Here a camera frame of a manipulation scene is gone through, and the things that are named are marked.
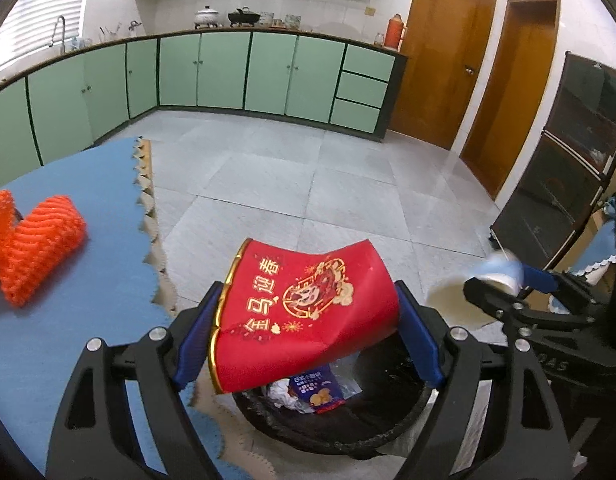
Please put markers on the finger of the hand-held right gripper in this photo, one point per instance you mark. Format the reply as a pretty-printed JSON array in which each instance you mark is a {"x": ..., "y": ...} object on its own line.
[
  {"x": 488, "y": 295},
  {"x": 540, "y": 278}
]

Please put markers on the white cooking pot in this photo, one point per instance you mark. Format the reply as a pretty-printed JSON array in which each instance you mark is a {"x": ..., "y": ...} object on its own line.
[{"x": 206, "y": 16}]

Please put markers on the blue cloth with white edge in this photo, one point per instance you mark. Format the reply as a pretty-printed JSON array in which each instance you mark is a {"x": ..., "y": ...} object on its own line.
[{"x": 605, "y": 250}]

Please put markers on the white tape roll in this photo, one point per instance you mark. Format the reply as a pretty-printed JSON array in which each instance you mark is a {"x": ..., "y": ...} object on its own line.
[{"x": 493, "y": 272}]

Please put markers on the plain wooden door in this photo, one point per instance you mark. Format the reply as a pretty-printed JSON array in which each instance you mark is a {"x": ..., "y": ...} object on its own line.
[{"x": 518, "y": 100}]

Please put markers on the black wok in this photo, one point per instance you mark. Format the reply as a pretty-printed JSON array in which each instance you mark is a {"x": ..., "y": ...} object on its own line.
[{"x": 243, "y": 17}]

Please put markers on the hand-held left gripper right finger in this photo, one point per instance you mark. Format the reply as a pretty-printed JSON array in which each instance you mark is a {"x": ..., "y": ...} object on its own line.
[{"x": 420, "y": 340}]

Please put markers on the white tissue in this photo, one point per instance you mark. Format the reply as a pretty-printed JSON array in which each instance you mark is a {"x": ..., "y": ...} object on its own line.
[{"x": 283, "y": 395}]

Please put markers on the black lined trash bin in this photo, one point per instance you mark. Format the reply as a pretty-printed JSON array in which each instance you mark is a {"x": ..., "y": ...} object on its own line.
[{"x": 388, "y": 410}]

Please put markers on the blue snack packet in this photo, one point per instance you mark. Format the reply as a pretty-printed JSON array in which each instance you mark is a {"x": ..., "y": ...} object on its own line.
[{"x": 315, "y": 385}]

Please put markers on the black glass cabinet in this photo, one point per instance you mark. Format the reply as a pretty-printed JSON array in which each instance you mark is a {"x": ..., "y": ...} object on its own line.
[{"x": 563, "y": 160}]

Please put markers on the green base cabinets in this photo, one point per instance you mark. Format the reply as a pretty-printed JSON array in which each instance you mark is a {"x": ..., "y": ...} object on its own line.
[{"x": 222, "y": 70}]

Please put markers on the white window blind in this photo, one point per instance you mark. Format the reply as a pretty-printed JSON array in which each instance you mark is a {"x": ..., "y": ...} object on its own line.
[{"x": 42, "y": 15}]

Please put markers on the blue scalloped tablecloth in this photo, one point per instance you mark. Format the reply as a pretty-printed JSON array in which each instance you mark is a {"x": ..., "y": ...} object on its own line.
[{"x": 62, "y": 340}]

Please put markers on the utensil holder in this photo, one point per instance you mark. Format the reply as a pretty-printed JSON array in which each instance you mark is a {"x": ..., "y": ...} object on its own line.
[{"x": 110, "y": 35}]

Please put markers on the red paper cup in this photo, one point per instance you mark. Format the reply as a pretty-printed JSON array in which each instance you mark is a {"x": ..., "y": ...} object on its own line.
[{"x": 308, "y": 320}]

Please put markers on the orange foam fruit net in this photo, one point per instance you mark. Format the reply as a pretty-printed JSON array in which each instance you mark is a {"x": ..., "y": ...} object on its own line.
[{"x": 42, "y": 240}]

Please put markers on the small glass jar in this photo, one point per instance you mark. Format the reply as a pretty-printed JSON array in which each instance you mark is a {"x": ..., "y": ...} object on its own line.
[{"x": 379, "y": 38}]

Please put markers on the patterned jar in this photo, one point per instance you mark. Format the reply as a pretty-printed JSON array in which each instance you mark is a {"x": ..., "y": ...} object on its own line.
[{"x": 293, "y": 21}]

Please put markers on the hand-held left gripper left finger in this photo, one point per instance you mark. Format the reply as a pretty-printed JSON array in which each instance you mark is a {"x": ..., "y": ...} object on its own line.
[{"x": 192, "y": 342}]

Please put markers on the orange thermos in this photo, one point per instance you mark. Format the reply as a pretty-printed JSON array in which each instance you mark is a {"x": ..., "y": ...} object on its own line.
[{"x": 394, "y": 32}]

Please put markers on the metal faucet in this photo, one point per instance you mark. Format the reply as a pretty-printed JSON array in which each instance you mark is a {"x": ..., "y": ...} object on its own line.
[{"x": 60, "y": 35}]

